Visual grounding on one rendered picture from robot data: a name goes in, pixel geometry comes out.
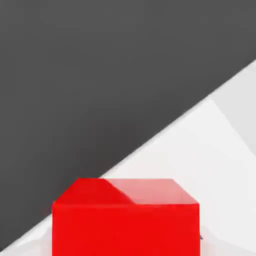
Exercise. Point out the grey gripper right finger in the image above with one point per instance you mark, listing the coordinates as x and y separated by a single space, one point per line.
210 246

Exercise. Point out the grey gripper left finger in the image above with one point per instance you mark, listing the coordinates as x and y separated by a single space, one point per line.
43 248

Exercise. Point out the small red cube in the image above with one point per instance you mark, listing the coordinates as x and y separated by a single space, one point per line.
126 230

